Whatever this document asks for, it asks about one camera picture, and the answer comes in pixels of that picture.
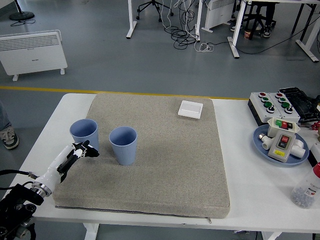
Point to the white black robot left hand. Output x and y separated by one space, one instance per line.
53 170

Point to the blue ribbed plastic cup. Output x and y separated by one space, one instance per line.
83 130
124 152

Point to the grey-brown cushion mat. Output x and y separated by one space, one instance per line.
155 162

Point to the large white panel heater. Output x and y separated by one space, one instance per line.
32 55

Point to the black round stand base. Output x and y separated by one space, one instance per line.
22 16

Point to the white desk leg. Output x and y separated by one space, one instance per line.
130 15
306 47
199 20
236 30

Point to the black office chair base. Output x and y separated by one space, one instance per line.
152 3

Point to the white table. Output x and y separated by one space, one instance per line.
250 180

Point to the white button control box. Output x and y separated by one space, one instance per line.
257 105
295 115

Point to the white fitting with metal end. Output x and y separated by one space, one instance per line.
267 143

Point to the small white panel heater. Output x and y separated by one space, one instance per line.
217 16

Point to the blue plate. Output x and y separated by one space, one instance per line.
287 163

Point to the white pipe tee fitting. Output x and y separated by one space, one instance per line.
298 150

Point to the clear bottle with red cap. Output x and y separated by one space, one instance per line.
305 192

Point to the seated person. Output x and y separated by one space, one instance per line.
267 31

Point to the black stool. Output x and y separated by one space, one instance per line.
257 15

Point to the black plastic tray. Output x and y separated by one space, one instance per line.
302 102

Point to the white wall switch panel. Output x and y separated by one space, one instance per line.
190 109

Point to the cream green-red button switch box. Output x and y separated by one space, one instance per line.
272 127

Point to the beige red-black push-button switch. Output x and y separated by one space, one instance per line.
281 147

